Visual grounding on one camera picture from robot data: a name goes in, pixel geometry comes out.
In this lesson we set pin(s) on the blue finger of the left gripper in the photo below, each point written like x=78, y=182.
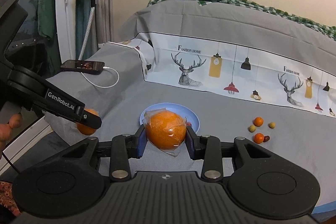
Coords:
x=90, y=121

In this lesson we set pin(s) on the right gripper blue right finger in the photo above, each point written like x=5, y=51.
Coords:
x=193, y=144

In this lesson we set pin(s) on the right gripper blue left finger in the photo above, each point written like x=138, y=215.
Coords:
x=139, y=143

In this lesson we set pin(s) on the green-yellow small fruit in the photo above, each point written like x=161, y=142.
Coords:
x=272, y=125
x=252, y=128

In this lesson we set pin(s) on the small orange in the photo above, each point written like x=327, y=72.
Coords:
x=258, y=121
x=258, y=138

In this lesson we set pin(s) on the small orange top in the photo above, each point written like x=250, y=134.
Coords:
x=258, y=121

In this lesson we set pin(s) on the person's left hand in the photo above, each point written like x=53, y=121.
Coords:
x=6, y=130

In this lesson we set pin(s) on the blue plastic plate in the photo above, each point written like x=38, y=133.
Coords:
x=181, y=110

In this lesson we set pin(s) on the black smartphone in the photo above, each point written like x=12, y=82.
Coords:
x=83, y=66

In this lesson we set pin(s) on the dark red jujube right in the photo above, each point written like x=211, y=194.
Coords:
x=266, y=138

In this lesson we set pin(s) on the grey printed sofa cover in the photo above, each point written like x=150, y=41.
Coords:
x=229, y=65

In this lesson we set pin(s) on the green checkered blanket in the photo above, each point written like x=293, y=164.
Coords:
x=328, y=31

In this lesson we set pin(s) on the white door frame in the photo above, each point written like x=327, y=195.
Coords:
x=66, y=24

